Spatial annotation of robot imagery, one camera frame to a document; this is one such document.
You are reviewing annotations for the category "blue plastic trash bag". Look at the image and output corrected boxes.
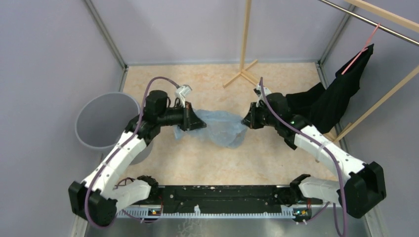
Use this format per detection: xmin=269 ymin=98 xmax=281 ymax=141
xmin=174 ymin=110 xmax=248 ymax=149

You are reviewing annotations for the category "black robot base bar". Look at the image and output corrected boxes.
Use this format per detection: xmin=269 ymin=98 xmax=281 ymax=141
xmin=136 ymin=185 xmax=323 ymax=214

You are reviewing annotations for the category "metal hanging rail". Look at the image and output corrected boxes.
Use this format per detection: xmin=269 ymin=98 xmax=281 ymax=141
xmin=319 ymin=0 xmax=419 ymax=46

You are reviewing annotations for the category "pink clothes hanger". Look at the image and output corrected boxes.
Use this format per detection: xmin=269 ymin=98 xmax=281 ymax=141
xmin=341 ymin=23 xmax=381 ymax=75

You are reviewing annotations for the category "black hanging t-shirt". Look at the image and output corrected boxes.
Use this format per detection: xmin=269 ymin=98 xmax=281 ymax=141
xmin=286 ymin=43 xmax=374 ymax=134

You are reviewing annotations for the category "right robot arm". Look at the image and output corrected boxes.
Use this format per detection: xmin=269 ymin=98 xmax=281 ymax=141
xmin=242 ymin=89 xmax=387 ymax=219

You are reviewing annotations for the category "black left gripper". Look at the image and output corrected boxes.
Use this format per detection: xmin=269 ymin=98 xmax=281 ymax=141
xmin=158 ymin=101 xmax=207 ymax=131

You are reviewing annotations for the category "grey round trash bin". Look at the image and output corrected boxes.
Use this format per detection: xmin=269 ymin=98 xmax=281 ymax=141
xmin=75 ymin=92 xmax=141 ymax=156

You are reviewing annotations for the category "white slotted cable duct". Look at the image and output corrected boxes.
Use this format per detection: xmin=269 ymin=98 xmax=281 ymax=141
xmin=116 ymin=206 xmax=295 ymax=219

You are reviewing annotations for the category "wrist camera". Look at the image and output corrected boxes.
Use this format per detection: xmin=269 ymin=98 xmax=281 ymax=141
xmin=175 ymin=84 xmax=192 ymax=108
xmin=254 ymin=84 xmax=271 ymax=107

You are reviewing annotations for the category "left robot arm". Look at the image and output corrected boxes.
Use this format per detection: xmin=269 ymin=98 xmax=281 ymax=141
xmin=68 ymin=85 xmax=206 ymax=228

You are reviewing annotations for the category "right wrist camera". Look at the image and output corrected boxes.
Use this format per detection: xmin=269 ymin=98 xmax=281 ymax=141
xmin=254 ymin=84 xmax=271 ymax=107

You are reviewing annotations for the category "wooden clothes rack frame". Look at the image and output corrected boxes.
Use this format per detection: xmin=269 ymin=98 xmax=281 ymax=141
xmin=223 ymin=0 xmax=419 ymax=143

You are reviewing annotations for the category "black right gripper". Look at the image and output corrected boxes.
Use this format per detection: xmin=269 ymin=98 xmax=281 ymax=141
xmin=242 ymin=102 xmax=279 ymax=129

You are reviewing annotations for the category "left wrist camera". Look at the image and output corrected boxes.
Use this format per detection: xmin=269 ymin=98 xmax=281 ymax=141
xmin=175 ymin=84 xmax=192 ymax=108

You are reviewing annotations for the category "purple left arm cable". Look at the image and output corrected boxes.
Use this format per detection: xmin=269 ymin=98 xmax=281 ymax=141
xmin=84 ymin=76 xmax=181 ymax=229

